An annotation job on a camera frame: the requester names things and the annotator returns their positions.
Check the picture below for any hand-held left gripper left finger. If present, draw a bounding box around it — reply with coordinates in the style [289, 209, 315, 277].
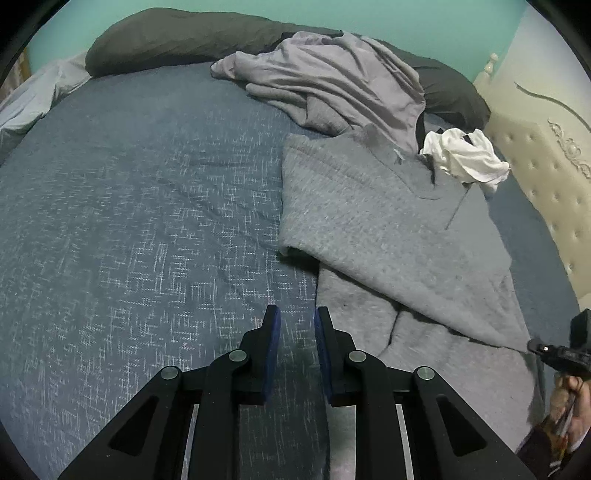
[58, 305, 282, 480]

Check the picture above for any white shirt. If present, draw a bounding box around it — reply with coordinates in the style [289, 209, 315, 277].
[419, 128, 512, 195]

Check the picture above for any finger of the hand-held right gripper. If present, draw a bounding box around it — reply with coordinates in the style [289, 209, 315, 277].
[526, 338, 551, 361]

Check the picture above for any lilac grey shirt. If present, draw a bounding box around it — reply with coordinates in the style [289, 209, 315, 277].
[210, 30, 426, 155]

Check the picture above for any person's right hand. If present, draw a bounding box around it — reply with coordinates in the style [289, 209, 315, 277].
[551, 374, 591, 455]

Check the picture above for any person's dark clothing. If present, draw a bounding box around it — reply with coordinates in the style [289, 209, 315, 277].
[516, 425, 561, 480]

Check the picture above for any cream tufted headboard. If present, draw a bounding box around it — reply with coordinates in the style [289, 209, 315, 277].
[473, 52, 591, 305]

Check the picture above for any dark grey long pillow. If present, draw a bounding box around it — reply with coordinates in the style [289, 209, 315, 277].
[85, 7, 491, 132]

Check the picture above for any light grey duvet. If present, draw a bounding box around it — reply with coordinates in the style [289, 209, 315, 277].
[0, 51, 93, 162]

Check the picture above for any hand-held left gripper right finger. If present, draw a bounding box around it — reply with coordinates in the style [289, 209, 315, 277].
[315, 305, 539, 480]

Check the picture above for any grey knit sweater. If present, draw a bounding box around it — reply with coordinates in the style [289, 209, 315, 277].
[277, 124, 548, 450]

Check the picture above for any striped beige curtain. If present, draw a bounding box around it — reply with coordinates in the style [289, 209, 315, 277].
[7, 44, 32, 90]

